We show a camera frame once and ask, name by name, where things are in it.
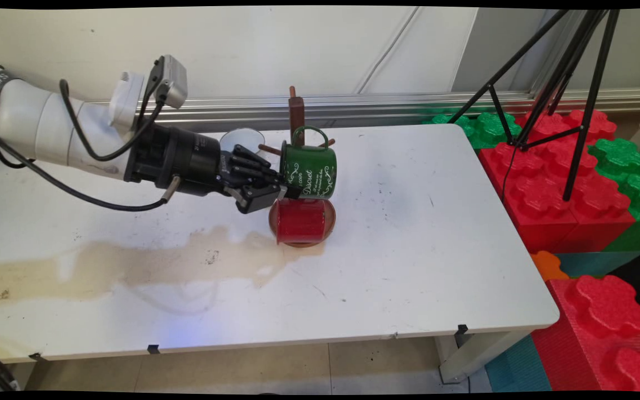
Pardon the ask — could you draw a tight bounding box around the teal building block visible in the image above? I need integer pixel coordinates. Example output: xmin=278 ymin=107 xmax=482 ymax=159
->
xmin=553 ymin=249 xmax=640 ymax=279
xmin=483 ymin=333 xmax=553 ymax=393

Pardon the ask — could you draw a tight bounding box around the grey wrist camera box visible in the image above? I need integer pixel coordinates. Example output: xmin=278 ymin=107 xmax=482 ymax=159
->
xmin=151 ymin=54 xmax=189 ymax=110

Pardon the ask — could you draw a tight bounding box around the green building block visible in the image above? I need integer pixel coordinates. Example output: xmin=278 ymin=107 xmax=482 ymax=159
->
xmin=422 ymin=111 xmax=522 ymax=150
xmin=587 ymin=137 xmax=640 ymax=252

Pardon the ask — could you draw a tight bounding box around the red enamel mug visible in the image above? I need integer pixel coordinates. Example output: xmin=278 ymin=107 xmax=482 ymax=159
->
xmin=274 ymin=198 xmax=329 ymax=246

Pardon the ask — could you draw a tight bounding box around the white table leg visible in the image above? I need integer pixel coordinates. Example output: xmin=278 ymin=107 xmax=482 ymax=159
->
xmin=436 ymin=328 xmax=533 ymax=384

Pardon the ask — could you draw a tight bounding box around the brown wooden mug tree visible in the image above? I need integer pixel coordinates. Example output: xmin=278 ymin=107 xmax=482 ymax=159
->
xmin=258 ymin=85 xmax=337 ymax=248

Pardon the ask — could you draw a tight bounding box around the aluminium wall rail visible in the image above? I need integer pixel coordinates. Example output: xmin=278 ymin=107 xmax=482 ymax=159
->
xmin=89 ymin=88 xmax=640 ymax=133

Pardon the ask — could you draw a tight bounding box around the black cable with silver plug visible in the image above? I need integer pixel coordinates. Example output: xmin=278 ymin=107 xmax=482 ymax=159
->
xmin=0 ymin=129 xmax=182 ymax=212

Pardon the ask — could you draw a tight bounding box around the thin black tripod cable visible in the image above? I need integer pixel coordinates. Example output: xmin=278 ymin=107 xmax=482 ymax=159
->
xmin=501 ymin=143 xmax=519 ymax=204

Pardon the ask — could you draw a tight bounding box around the orange building block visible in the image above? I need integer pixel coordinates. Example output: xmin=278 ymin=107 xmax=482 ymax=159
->
xmin=531 ymin=251 xmax=570 ymax=282

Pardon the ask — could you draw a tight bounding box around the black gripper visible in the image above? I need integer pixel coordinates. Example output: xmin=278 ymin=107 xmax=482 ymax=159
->
xmin=124 ymin=123 xmax=288 ymax=215

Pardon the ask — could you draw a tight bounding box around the black tripod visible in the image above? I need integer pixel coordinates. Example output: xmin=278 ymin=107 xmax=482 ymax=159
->
xmin=447 ymin=8 xmax=622 ymax=202

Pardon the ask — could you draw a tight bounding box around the green enamel mug white lettering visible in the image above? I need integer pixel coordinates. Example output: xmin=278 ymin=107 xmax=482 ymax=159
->
xmin=279 ymin=126 xmax=338 ymax=201

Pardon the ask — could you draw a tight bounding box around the large red building block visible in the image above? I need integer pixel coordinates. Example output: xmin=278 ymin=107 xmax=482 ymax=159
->
xmin=477 ymin=109 xmax=636 ymax=254
xmin=531 ymin=274 xmax=640 ymax=392

